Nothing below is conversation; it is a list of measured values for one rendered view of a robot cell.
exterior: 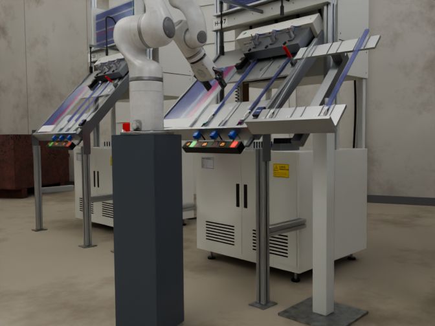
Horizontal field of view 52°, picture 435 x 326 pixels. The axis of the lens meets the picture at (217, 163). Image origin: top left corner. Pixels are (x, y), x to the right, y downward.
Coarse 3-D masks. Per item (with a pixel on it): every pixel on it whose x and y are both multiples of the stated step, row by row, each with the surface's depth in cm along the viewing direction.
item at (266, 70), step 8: (224, 56) 256; (232, 56) 249; (240, 56) 244; (280, 56) 218; (216, 64) 253; (224, 64) 247; (232, 64) 241; (256, 64) 225; (264, 64) 221; (272, 64) 216; (280, 64) 211; (288, 64) 207; (256, 72) 218; (264, 72) 213; (272, 72) 209; (280, 72) 205; (288, 72) 201; (232, 80) 225; (248, 80) 218; (256, 80) 221; (264, 80) 217
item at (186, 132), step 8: (168, 128) 216; (176, 128) 212; (184, 128) 207; (192, 128) 203; (200, 128) 199; (208, 128) 195; (216, 128) 192; (224, 128) 189; (232, 128) 185; (240, 128) 182; (248, 128) 180; (184, 136) 212; (192, 136) 208; (208, 136) 200; (224, 136) 194; (240, 136) 187; (248, 136) 184
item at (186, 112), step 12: (228, 72) 233; (216, 84) 229; (192, 96) 233; (204, 96) 225; (180, 108) 230; (192, 108) 222; (204, 108) 216; (168, 120) 226; (180, 120) 219; (192, 120) 212
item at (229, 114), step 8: (216, 104) 214; (224, 104) 210; (232, 104) 206; (240, 104) 202; (248, 104) 198; (264, 104) 191; (208, 112) 212; (224, 112) 204; (232, 112) 200; (240, 112) 196; (200, 120) 210; (216, 120) 202; (224, 120) 198; (232, 120) 194
